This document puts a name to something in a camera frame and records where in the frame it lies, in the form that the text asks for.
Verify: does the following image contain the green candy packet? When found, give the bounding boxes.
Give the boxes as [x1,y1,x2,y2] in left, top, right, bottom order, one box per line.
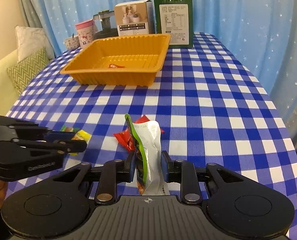
[60,125,80,133]

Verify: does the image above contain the yellow candy packet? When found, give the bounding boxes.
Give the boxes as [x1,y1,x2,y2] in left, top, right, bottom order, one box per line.
[72,128,92,144]

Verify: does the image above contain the white green snack pouch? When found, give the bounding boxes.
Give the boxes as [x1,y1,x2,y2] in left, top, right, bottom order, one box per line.
[125,114,170,196]

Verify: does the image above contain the small red candy packet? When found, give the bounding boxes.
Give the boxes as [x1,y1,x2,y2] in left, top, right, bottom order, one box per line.
[108,63,125,68]

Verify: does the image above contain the light yellow sofa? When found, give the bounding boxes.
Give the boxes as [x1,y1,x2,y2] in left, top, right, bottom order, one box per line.
[0,49,18,115]

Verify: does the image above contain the green chevron cushion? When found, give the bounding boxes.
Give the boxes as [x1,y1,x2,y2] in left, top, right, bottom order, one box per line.
[6,47,49,96]

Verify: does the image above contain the white cushion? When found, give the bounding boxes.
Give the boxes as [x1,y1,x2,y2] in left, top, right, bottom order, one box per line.
[15,25,55,62]

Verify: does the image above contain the dark red chocolate packet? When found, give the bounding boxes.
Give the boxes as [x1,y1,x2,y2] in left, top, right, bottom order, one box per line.
[114,114,164,156]

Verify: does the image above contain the blue white checkered tablecloth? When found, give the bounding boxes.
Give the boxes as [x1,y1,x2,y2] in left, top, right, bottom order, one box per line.
[8,33,297,239]

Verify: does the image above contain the small patterned ceramic mug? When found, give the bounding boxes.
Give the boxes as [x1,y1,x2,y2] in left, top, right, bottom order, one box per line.
[64,35,80,50]

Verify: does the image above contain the pink cartoon cup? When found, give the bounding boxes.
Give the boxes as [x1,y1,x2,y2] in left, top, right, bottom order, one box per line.
[75,19,98,49]

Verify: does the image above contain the orange plastic tray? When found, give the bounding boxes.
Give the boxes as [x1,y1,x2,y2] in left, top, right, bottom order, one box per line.
[60,34,170,87]

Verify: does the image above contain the dark green glass humidifier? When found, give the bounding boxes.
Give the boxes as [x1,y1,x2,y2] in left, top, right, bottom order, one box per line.
[93,10,119,40]

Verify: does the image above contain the white humidifier box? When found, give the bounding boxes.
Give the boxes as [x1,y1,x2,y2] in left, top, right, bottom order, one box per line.
[114,0,155,36]

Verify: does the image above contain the blue star curtain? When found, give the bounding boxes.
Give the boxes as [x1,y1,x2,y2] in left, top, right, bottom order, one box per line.
[20,0,297,136]

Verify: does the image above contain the green milk carton box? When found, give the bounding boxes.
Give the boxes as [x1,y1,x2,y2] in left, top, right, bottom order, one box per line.
[153,0,193,48]

